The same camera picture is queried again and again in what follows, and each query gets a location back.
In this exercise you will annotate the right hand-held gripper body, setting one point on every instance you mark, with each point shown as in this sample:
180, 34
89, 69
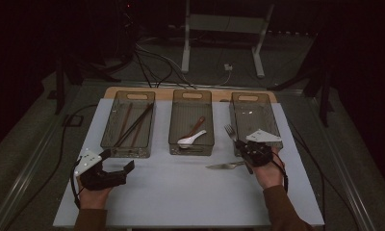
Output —
258, 154

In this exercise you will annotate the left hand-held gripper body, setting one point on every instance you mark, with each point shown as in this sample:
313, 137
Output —
102, 179

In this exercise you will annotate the metal fork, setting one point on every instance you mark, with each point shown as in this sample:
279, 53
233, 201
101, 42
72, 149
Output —
230, 131

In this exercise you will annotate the clear plastic storage bin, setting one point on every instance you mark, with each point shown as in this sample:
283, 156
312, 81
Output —
191, 106
116, 128
253, 118

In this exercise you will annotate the brown wooden spoon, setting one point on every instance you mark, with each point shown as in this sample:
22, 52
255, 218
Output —
197, 125

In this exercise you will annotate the white ceramic spoon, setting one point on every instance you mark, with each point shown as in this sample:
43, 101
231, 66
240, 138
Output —
185, 141

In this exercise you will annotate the person's left hand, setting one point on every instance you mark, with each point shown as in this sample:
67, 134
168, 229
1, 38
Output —
92, 200

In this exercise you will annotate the person's right hand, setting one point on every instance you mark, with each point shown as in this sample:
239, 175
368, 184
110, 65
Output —
270, 174

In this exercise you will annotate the metal table knife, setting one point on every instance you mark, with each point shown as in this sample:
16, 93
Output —
224, 166

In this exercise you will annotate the black square floor plate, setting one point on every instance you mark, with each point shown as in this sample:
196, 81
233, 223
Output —
65, 120

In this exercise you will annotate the white table mat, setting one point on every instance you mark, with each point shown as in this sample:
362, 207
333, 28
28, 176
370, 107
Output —
181, 192

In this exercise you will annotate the white plug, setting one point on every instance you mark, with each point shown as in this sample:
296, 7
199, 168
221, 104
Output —
228, 67

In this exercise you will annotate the black stand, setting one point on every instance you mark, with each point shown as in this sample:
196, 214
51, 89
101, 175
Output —
324, 96
59, 86

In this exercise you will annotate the power strip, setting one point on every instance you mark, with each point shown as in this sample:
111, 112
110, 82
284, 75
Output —
290, 33

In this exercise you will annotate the dark equipment rack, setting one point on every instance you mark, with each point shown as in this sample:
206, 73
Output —
128, 29

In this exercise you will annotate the metal floor rail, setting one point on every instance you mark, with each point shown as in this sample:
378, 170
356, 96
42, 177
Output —
31, 163
346, 179

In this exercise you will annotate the white metal stand frame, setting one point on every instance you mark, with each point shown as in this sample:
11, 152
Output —
224, 23

